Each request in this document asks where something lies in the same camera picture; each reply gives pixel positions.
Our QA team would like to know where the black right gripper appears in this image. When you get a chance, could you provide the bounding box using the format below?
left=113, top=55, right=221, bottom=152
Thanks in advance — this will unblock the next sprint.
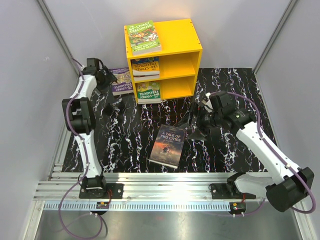
left=175, top=101, right=223, bottom=141

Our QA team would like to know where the purple 52-storey treehouse book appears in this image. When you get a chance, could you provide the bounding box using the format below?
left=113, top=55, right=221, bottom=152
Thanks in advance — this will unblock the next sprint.
left=110, top=67, right=134, bottom=96

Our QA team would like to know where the dark Tale of Two Cities book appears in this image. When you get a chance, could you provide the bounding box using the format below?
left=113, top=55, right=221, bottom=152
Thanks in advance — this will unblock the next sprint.
left=148, top=125, right=187, bottom=169

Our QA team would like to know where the green treehouse book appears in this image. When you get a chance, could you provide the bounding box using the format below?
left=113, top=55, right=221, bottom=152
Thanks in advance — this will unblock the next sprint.
left=136, top=81, right=161, bottom=101

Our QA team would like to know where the dark blue treehouse book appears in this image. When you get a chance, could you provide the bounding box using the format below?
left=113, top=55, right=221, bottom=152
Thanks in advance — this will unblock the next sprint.
left=138, top=98, right=162, bottom=105

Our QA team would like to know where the yellow 130-storey treehouse book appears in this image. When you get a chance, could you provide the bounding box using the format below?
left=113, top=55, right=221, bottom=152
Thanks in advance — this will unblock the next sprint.
left=131, top=56, right=160, bottom=76

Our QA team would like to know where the lime 65-storey treehouse book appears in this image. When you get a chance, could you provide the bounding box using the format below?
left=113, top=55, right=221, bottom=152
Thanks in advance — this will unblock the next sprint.
left=126, top=20, right=162, bottom=56

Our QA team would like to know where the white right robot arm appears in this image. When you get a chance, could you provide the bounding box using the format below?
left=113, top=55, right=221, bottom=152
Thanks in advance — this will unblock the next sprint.
left=176, top=91, right=317, bottom=214

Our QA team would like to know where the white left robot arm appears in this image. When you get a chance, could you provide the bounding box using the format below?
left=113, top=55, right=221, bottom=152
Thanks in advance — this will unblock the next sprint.
left=61, top=57, right=117, bottom=199

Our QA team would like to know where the yellow wooden shelf cabinet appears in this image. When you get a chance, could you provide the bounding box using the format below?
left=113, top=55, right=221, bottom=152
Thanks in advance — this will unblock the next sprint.
left=124, top=18, right=203, bottom=101

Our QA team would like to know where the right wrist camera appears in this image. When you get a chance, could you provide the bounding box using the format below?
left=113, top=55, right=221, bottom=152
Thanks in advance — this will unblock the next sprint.
left=200, top=92, right=213, bottom=111

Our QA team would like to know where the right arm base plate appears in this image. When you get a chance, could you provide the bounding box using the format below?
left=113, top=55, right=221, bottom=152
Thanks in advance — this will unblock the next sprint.
left=211, top=182, right=267, bottom=217

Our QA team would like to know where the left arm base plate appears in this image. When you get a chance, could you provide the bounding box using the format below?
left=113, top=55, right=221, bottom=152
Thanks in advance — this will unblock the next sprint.
left=78, top=182, right=125, bottom=216

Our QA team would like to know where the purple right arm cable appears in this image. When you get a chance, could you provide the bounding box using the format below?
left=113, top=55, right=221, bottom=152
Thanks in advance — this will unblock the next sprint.
left=227, top=91, right=317, bottom=217

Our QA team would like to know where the white slotted cable duct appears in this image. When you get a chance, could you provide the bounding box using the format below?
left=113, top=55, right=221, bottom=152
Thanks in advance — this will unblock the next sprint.
left=44, top=201, right=230, bottom=212

